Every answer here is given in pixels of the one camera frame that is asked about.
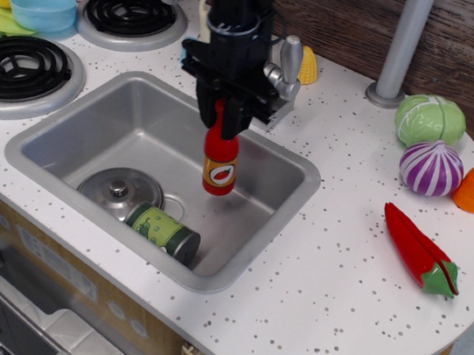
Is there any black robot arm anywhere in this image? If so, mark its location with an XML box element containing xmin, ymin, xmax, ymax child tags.
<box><xmin>182</xmin><ymin>0</ymin><xmax>279</xmax><ymax>140</ymax></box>

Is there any black stove burner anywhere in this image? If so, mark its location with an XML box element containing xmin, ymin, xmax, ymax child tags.
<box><xmin>75</xmin><ymin>0</ymin><xmax>187</xmax><ymax>52</ymax></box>
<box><xmin>0</xmin><ymin>36</ymin><xmax>86</xmax><ymax>121</ymax></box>

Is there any cream toy detergent jug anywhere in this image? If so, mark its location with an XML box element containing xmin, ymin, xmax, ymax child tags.
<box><xmin>198</xmin><ymin>0</ymin><xmax>211</xmax><ymax>44</ymax></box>

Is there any red sauce bottle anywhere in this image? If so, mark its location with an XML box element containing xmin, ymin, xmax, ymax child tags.
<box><xmin>202</xmin><ymin>98</ymin><xmax>240</xmax><ymax>197</ymax></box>

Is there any light blue toy bowl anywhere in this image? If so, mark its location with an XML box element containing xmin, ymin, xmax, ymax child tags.
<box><xmin>10</xmin><ymin>0</ymin><xmax>77</xmax><ymax>32</ymax></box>

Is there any yellow toy corn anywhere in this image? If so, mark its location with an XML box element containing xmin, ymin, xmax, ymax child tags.
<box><xmin>298</xmin><ymin>45</ymin><xmax>318</xmax><ymax>85</ymax></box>

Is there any green toy cabbage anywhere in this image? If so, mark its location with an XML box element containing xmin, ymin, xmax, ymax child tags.
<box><xmin>394</xmin><ymin>94</ymin><xmax>467</xmax><ymax>148</ymax></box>

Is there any green toy can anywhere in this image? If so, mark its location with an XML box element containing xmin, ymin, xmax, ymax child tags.
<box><xmin>125</xmin><ymin>202</ymin><xmax>201</xmax><ymax>266</ymax></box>

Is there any middle black stove burner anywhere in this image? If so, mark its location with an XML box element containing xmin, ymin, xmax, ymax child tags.
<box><xmin>75</xmin><ymin>0</ymin><xmax>187</xmax><ymax>52</ymax></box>

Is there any front black stove burner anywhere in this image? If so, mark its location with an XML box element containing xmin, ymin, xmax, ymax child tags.
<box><xmin>0</xmin><ymin>36</ymin><xmax>86</xmax><ymax>121</ymax></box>

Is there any grey support pole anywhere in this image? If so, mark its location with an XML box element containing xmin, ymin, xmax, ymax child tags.
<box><xmin>366</xmin><ymin>0</ymin><xmax>435</xmax><ymax>109</ymax></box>

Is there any toy oven door handle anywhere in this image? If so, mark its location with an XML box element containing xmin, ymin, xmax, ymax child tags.
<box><xmin>0</xmin><ymin>254</ymin><xmax>82</xmax><ymax>355</ymax></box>

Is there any red toy chili pepper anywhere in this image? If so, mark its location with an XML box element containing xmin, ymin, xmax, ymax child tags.
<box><xmin>384</xmin><ymin>202</ymin><xmax>459</xmax><ymax>299</ymax></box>

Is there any silver toy faucet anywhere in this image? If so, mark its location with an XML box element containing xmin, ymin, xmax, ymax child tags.
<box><xmin>254</xmin><ymin>35</ymin><xmax>303</xmax><ymax>132</ymax></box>

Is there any purple toy onion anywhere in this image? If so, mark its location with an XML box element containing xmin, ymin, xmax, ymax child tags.
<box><xmin>399</xmin><ymin>141</ymin><xmax>464</xmax><ymax>197</ymax></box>

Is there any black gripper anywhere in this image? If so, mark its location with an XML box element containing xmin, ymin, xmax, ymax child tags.
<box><xmin>182</xmin><ymin>32</ymin><xmax>278</xmax><ymax>141</ymax></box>

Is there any silver pot lid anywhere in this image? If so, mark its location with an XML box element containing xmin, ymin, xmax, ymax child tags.
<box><xmin>77</xmin><ymin>167</ymin><xmax>164</xmax><ymax>221</ymax></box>

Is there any grey toy sink basin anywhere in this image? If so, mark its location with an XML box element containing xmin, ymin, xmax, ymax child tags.
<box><xmin>5</xmin><ymin>72</ymin><xmax>321</xmax><ymax>293</ymax></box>

